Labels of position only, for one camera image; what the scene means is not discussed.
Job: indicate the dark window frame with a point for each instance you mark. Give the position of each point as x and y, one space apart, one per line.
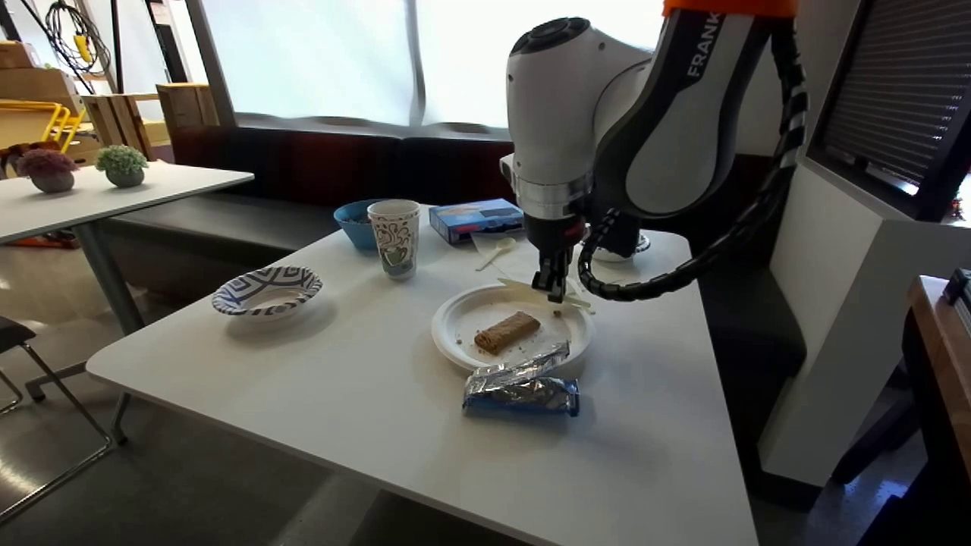
412 62

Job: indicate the silver blue foil wrapper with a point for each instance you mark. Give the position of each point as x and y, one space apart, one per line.
521 393

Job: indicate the teal mug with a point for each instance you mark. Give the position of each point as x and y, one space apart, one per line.
354 226

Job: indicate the yellow metal frame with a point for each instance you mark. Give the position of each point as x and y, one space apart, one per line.
52 122

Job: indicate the purple potted plant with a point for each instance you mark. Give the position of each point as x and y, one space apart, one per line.
49 172

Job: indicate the blue cardboard box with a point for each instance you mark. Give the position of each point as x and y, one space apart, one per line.
474 219

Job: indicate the wooden crates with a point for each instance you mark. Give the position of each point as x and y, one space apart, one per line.
124 116

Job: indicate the black metal chair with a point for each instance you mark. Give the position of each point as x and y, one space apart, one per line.
14 335

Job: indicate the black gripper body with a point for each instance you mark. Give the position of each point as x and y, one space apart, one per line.
553 238

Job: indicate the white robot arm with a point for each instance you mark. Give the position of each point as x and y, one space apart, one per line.
564 92

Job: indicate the white side table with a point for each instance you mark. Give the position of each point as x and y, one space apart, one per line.
101 195

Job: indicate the white round plate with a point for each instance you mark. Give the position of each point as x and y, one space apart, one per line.
458 329

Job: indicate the dark upholstered bench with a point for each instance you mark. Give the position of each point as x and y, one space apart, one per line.
747 335

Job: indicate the wooden desk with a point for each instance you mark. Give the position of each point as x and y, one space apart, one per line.
944 353

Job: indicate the patterned paper cup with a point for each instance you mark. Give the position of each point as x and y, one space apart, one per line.
396 238

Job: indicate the white plastic fork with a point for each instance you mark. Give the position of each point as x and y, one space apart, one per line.
583 301

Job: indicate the dark window blind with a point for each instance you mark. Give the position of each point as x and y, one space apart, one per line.
900 92

